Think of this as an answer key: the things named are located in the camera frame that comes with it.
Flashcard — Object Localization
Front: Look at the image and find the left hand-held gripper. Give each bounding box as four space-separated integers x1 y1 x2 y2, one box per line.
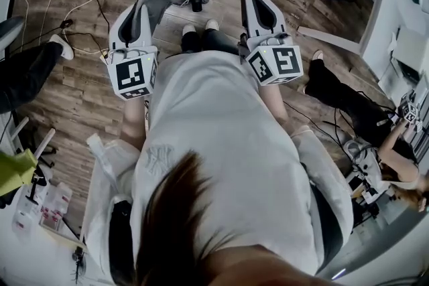
106 4 159 101

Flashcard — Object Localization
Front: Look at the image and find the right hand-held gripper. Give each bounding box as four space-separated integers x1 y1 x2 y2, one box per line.
237 0 304 87

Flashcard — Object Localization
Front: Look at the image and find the person's right forearm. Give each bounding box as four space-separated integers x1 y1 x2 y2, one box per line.
259 82 291 125

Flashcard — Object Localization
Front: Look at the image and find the person's left forearm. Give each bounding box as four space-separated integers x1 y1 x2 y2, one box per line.
121 96 151 149

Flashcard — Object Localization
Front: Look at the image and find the person's right leg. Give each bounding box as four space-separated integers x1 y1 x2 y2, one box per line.
200 28 239 56

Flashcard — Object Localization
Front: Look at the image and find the person's leg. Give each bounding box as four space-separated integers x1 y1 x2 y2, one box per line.
180 30 203 54
200 28 239 56

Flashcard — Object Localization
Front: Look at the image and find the person's left leg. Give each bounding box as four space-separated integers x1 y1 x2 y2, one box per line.
180 30 203 54

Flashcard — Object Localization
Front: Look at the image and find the white plank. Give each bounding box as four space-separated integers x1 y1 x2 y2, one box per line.
297 25 363 55

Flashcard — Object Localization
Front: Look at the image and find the person's white shirt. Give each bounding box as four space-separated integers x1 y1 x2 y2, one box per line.
82 48 355 282

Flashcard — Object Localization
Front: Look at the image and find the white desk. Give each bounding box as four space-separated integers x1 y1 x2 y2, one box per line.
359 0 429 102

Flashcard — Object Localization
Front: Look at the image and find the white box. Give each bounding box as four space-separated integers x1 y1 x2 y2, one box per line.
389 24 429 78

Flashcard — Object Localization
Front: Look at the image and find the green cloth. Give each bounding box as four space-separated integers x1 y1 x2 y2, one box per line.
0 147 39 199

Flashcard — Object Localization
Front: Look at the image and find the clear box with red labels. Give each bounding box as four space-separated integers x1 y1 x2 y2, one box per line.
38 182 74 232

